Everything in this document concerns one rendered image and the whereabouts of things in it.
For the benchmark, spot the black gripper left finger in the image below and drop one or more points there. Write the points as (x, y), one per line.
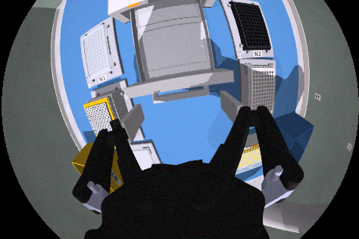
(94, 184)

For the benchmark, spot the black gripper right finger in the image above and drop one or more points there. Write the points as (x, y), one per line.
(282, 174)

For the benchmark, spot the blue bench mat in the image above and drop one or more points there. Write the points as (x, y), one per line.
(186, 129)

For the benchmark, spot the yellow open bin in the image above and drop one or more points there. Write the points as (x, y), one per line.
(80, 160)

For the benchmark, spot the dark blue open bin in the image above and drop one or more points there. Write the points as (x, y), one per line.
(296, 132)

